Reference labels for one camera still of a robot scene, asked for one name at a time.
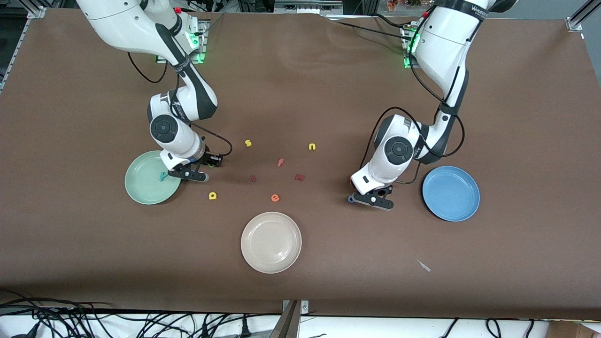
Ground light green plastic plate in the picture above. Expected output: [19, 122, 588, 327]
[124, 150, 183, 206]

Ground blue plastic plate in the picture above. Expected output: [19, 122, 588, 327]
[422, 165, 481, 223]

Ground brown table cover sheet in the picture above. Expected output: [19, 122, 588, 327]
[0, 8, 601, 321]

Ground beige plastic plate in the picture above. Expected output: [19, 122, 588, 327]
[240, 211, 302, 275]

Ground orange artificial flowers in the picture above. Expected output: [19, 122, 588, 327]
[386, 0, 423, 12]

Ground grey metal equipment box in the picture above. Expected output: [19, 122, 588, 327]
[274, 0, 344, 14]

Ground cardboard box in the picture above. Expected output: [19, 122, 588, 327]
[547, 320, 601, 338]

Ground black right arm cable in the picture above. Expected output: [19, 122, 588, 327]
[127, 52, 233, 158]

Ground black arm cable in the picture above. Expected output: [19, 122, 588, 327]
[127, 52, 233, 158]
[359, 26, 465, 186]

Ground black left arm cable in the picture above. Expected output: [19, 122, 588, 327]
[359, 26, 465, 186]

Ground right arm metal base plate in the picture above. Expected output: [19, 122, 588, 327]
[155, 19, 208, 64]

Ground small metal bracket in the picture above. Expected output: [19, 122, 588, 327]
[282, 300, 309, 316]

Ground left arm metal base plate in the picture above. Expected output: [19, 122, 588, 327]
[401, 23, 423, 69]

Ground brown wooden post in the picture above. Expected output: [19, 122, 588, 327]
[269, 300, 301, 338]

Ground black cable on table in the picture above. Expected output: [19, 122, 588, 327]
[370, 12, 417, 30]
[324, 15, 414, 42]

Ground aluminium frame rail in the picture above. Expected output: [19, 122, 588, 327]
[0, 19, 29, 94]

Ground aluminium frame profile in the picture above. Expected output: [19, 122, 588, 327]
[566, 0, 597, 31]
[19, 0, 47, 19]

